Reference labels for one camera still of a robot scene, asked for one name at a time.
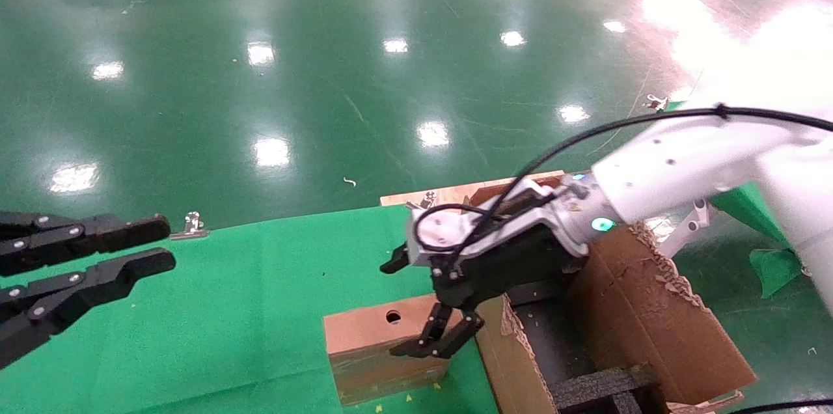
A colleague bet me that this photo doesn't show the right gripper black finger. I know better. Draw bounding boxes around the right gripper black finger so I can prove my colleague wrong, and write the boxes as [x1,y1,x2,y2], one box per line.
[390,302,452,358]
[432,309,486,359]

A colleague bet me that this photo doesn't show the small cardboard box with hole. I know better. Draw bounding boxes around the small cardboard box with hole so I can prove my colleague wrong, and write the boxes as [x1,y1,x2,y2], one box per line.
[323,294,485,407]

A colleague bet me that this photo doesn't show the black floor cable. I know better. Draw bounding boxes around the black floor cable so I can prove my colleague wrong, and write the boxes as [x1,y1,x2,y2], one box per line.
[728,398,833,414]

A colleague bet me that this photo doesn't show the black foam insert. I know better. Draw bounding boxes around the black foam insert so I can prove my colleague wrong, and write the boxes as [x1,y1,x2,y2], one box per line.
[508,277,661,414]

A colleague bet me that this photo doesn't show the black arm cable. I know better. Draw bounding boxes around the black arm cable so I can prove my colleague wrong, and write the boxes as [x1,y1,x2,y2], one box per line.
[413,105,833,255]

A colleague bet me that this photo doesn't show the large green table cloth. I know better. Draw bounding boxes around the large green table cloth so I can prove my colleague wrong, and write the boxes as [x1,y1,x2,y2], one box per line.
[0,204,498,414]

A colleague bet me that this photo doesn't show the right gripper black silver body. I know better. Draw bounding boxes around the right gripper black silver body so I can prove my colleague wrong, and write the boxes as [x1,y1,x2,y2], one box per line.
[431,181,590,312]

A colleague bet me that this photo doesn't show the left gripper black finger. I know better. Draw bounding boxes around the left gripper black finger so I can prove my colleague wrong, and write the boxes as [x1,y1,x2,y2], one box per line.
[0,211,172,277]
[0,247,177,369]

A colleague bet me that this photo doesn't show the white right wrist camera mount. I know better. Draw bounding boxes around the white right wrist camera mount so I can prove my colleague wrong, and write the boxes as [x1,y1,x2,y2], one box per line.
[380,201,503,275]

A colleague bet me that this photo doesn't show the large open cardboard carton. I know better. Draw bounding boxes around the large open cardboard carton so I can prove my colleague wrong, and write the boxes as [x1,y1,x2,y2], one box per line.
[469,170,759,414]

